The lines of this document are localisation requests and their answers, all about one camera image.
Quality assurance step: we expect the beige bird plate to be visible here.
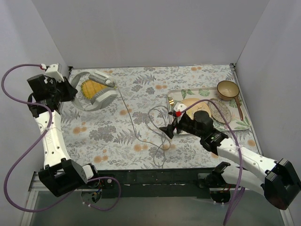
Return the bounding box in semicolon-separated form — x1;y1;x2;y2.
180;98;212;120

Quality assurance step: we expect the yellow woven bamboo tray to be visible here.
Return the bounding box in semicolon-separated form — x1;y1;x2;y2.
81;79;107;99

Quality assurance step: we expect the speckled oval plate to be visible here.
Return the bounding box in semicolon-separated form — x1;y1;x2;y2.
208;98;232;124

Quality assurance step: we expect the grey headphone cable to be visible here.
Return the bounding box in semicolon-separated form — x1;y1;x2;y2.
115;84;174;168

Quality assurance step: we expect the aluminium frame rail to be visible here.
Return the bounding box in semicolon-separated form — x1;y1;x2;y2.
28;171;83;192

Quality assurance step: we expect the leaf pattern serving tray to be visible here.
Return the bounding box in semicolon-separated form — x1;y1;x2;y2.
167;87;251;131

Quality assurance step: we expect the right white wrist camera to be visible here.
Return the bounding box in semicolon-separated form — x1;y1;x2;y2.
173;102;187;118

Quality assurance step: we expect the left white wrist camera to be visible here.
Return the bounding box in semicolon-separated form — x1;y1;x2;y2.
45;63;64;82

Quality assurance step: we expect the brown bowl with handle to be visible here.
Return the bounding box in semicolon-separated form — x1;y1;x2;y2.
216;81;244;120

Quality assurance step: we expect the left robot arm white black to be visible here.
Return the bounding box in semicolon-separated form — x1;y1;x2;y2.
27;74;100;197

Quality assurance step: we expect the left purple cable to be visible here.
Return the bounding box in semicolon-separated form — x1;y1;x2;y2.
1;63;122;211

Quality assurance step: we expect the gold fork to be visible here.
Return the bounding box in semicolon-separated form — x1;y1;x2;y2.
167;97;174;106

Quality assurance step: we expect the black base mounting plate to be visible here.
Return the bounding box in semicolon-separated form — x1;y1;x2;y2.
72;167;233;198

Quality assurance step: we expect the floral table mat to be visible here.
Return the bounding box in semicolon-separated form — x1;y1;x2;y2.
61;65;235;170

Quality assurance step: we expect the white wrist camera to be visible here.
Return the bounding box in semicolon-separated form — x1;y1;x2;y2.
45;63;64;82
173;102;187;118

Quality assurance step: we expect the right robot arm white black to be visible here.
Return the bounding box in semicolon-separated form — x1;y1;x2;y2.
160;111;301;210

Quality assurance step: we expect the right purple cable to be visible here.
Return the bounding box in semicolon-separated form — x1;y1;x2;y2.
178;99;246;226

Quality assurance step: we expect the purple cable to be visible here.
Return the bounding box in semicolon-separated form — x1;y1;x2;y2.
178;99;246;226
1;63;122;211

